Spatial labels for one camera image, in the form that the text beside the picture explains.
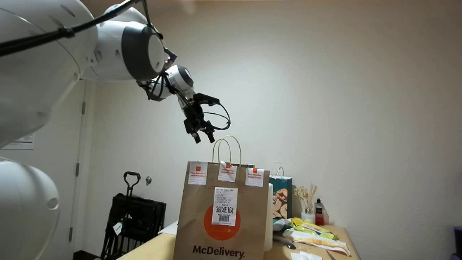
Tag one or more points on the small red sauce bottle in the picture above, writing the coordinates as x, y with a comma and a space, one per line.
320, 214

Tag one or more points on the teal donut print gift bag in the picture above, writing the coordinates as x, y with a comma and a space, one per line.
284, 197

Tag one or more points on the black folding cart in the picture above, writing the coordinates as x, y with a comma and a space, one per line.
135, 217

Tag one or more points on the brown McDelivery paper bag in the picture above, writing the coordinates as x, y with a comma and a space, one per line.
222, 226

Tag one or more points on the white snack packet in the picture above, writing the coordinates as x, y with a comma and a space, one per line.
318, 243

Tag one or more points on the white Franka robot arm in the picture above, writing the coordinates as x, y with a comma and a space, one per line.
49, 63

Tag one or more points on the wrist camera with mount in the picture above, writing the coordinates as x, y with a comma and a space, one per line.
206, 100

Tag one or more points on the reed sticks in glass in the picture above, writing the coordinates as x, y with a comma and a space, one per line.
307, 197

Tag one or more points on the white door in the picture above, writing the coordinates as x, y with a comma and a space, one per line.
67, 183

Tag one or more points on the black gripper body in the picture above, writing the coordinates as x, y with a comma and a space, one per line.
197, 116

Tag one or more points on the yellow green snack packet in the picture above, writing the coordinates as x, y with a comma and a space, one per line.
313, 227

